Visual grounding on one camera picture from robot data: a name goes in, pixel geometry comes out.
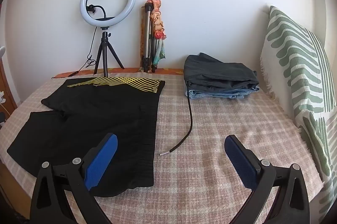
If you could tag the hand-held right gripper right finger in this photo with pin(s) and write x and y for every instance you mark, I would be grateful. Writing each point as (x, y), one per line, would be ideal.
(241, 163)

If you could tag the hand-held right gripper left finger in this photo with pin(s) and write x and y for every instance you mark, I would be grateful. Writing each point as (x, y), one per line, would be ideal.
(101, 160)

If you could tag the black pants with yellow stripes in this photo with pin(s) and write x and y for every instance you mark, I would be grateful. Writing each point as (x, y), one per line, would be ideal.
(105, 113)

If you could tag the folded dark grey pants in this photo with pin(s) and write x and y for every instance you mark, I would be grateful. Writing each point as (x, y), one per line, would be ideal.
(218, 73)

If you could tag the folded blue jeans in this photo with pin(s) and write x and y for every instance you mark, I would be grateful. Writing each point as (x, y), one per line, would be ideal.
(210, 93)

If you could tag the orange patterned sheet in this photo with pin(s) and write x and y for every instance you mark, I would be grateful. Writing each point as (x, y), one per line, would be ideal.
(126, 70)

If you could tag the green leaf patterned pillow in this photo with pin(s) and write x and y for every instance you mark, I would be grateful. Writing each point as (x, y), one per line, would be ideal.
(297, 68)

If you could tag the black tripod stand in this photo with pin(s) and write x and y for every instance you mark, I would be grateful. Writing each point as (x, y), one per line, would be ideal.
(105, 45)

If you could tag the wooden cabinet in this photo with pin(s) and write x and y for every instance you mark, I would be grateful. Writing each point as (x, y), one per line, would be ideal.
(8, 87)

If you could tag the folded silver tripod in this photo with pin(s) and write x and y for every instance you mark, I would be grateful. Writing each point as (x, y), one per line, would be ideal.
(145, 34)

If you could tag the orange patterned scarf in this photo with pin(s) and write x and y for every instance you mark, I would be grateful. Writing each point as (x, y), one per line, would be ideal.
(158, 26)

